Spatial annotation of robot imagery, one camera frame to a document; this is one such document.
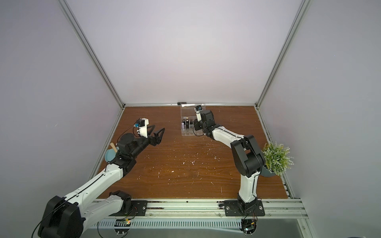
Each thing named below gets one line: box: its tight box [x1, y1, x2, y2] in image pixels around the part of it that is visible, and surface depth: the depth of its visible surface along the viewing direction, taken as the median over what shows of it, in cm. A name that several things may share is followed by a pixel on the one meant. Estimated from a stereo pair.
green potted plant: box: [260, 141, 294, 178], surface depth 74 cm
